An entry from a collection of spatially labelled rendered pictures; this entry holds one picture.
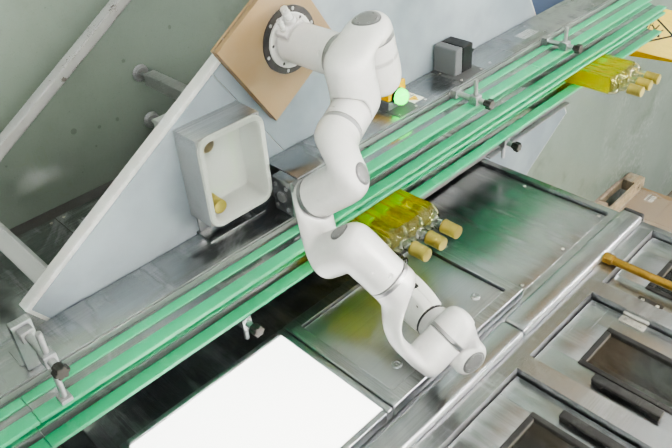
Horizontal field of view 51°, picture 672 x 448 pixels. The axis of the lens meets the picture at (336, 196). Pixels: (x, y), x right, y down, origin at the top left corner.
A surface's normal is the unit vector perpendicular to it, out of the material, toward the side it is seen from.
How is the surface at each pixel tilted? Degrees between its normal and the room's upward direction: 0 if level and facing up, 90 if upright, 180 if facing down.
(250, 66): 0
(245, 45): 0
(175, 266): 90
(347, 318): 90
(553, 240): 90
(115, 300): 90
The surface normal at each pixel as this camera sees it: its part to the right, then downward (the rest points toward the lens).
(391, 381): -0.06, -0.83
